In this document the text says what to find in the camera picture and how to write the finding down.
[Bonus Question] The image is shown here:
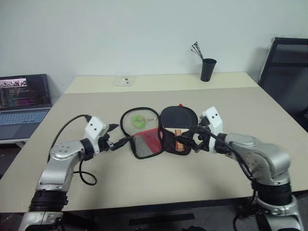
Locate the black red mesh paddle case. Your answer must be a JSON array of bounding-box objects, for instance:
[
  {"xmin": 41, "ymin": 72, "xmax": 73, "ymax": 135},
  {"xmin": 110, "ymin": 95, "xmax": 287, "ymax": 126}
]
[{"xmin": 120, "ymin": 103, "xmax": 199, "ymax": 160}]

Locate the black chair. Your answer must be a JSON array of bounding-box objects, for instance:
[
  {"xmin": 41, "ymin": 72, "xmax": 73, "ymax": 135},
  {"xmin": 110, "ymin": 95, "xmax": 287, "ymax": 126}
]
[{"xmin": 258, "ymin": 37, "xmax": 308, "ymax": 133}]

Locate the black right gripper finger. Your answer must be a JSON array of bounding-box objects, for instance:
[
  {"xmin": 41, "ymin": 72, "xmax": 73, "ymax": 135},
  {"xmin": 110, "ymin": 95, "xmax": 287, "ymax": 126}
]
[
  {"xmin": 175, "ymin": 125, "xmax": 208, "ymax": 143},
  {"xmin": 182, "ymin": 140, "xmax": 205, "ymax": 154}
]

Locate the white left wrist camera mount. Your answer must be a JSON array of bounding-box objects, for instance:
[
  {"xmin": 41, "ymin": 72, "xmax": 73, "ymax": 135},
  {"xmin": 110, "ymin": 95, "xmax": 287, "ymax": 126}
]
[{"xmin": 84, "ymin": 116, "xmax": 108, "ymax": 154}]

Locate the dark rounded shape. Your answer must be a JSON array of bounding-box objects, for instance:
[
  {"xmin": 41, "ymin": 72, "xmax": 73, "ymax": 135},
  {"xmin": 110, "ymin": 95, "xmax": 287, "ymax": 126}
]
[{"xmin": 181, "ymin": 225, "xmax": 205, "ymax": 231}]

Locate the open laptop computer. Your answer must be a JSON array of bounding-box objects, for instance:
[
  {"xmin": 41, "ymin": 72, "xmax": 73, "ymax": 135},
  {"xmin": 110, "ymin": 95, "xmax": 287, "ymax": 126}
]
[{"xmin": 0, "ymin": 74, "xmax": 52, "ymax": 141}]

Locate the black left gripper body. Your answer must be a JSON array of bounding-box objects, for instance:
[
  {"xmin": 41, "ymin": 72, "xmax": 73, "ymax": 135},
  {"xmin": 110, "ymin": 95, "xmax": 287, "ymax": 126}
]
[{"xmin": 98, "ymin": 125, "xmax": 116, "ymax": 152}]

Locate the black cable ties bundle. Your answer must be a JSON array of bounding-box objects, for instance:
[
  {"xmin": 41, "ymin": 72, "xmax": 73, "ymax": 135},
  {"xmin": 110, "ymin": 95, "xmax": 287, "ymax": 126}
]
[{"xmin": 191, "ymin": 41, "xmax": 205, "ymax": 61}]

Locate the black plastic cup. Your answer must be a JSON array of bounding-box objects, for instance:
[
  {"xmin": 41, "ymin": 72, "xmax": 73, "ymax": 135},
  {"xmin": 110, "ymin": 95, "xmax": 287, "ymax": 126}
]
[{"xmin": 200, "ymin": 58, "xmax": 218, "ymax": 83}]

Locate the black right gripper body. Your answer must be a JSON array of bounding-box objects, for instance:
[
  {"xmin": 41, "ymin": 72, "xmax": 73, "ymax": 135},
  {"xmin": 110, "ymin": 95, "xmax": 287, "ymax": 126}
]
[{"xmin": 196, "ymin": 115, "xmax": 212, "ymax": 152}]

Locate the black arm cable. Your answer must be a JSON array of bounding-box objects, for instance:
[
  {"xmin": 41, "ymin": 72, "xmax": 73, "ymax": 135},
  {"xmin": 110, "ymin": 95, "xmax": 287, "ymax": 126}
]
[
  {"xmin": 51, "ymin": 114, "xmax": 97, "ymax": 186},
  {"xmin": 190, "ymin": 125, "xmax": 255, "ymax": 181}
]

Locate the green round ball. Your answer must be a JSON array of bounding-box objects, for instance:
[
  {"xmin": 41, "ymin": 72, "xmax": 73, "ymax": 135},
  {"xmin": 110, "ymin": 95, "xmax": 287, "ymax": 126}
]
[{"xmin": 129, "ymin": 115, "xmax": 145, "ymax": 128}]

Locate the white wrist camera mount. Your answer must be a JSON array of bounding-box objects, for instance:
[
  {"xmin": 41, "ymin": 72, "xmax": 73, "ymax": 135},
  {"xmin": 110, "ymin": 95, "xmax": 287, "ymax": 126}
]
[
  {"xmin": 201, "ymin": 106, "xmax": 224, "ymax": 154},
  {"xmin": 84, "ymin": 116, "xmax": 108, "ymax": 154}
]

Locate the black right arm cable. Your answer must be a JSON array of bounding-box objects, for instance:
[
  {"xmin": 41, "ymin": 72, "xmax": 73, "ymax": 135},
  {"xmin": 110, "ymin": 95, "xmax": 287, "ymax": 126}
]
[{"xmin": 190, "ymin": 125, "xmax": 255, "ymax": 181}]

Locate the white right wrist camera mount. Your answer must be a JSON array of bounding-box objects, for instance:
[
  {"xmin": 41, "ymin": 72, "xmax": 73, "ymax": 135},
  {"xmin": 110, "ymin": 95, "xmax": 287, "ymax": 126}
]
[{"xmin": 201, "ymin": 106, "xmax": 224, "ymax": 154}]

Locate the clear plastic box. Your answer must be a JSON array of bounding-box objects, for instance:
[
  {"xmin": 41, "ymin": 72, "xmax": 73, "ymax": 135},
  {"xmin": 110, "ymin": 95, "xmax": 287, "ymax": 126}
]
[{"xmin": 113, "ymin": 76, "xmax": 137, "ymax": 88}]

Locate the white side table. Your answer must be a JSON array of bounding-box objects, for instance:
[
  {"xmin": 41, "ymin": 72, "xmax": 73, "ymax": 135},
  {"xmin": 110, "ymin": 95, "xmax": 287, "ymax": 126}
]
[{"xmin": 0, "ymin": 137, "xmax": 30, "ymax": 149}]

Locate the black table tennis paddle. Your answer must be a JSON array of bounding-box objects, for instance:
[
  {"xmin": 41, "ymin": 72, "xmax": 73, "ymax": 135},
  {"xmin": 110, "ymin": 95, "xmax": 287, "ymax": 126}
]
[{"xmin": 159, "ymin": 105, "xmax": 198, "ymax": 154}]

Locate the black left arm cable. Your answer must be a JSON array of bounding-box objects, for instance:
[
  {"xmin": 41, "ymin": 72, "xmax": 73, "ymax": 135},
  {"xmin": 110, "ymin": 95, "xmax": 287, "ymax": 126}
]
[{"xmin": 51, "ymin": 114, "xmax": 97, "ymax": 186}]

